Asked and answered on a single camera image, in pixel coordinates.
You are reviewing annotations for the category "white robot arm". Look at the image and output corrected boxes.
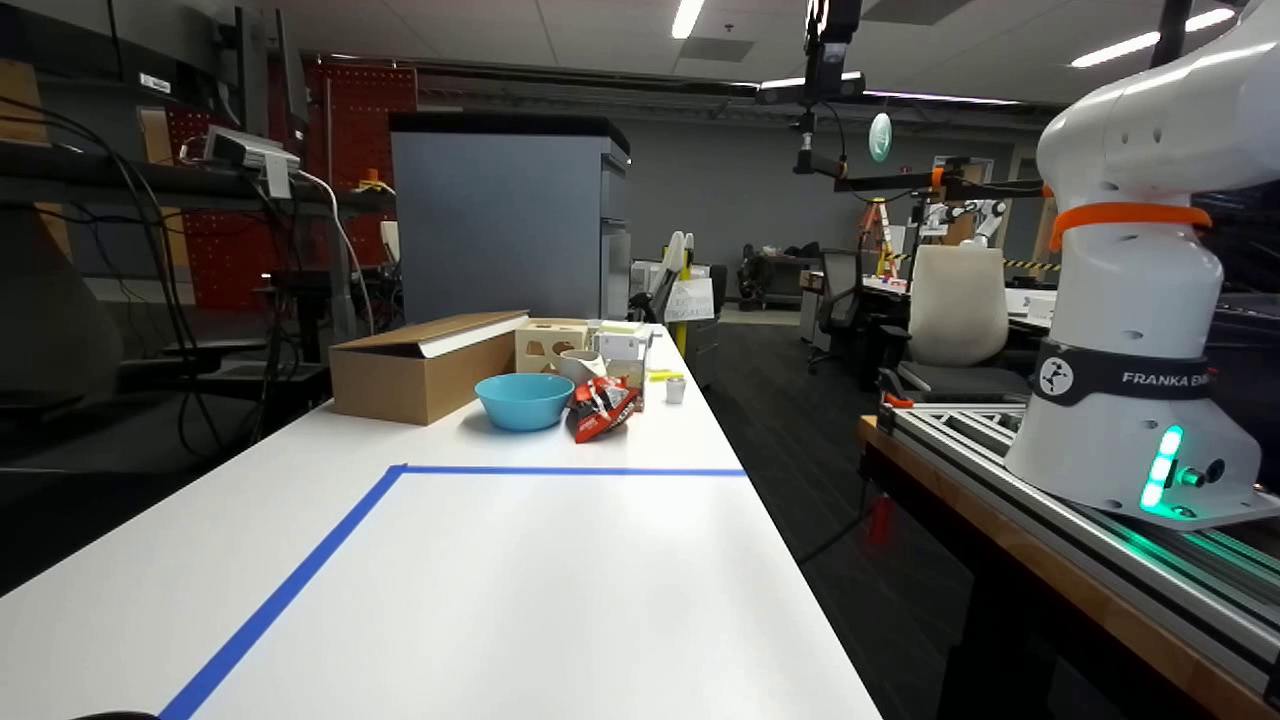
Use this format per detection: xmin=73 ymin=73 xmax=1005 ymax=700
xmin=1006 ymin=31 xmax=1274 ymax=530

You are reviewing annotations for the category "white green carton box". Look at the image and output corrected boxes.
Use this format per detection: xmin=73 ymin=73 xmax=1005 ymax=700
xmin=587 ymin=324 xmax=650 ymax=407

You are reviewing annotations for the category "red snack bag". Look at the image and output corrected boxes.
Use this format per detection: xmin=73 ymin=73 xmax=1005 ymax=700
xmin=567 ymin=378 xmax=640 ymax=446

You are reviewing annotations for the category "small tan carton box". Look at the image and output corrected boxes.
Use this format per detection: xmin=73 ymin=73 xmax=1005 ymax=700
xmin=516 ymin=315 xmax=591 ymax=378

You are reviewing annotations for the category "blue plastic bowl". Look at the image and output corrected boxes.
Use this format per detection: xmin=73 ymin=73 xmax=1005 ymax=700
xmin=474 ymin=374 xmax=572 ymax=431

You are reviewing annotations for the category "grey metal cabinet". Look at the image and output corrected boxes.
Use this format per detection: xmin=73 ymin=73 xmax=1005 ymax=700
xmin=388 ymin=111 xmax=633 ymax=321

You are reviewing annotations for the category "brown cardboard box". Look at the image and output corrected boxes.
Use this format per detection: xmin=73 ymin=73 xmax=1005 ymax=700
xmin=326 ymin=313 xmax=525 ymax=426

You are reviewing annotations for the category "blue tape line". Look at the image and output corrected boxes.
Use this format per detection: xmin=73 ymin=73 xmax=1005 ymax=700
xmin=162 ymin=468 xmax=748 ymax=720

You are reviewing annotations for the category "white power strip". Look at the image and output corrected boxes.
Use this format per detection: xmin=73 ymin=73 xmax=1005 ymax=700
xmin=203 ymin=123 xmax=299 ymax=202

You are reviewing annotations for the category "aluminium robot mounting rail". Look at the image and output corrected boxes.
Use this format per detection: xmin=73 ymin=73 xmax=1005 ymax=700
xmin=878 ymin=406 xmax=1280 ymax=664

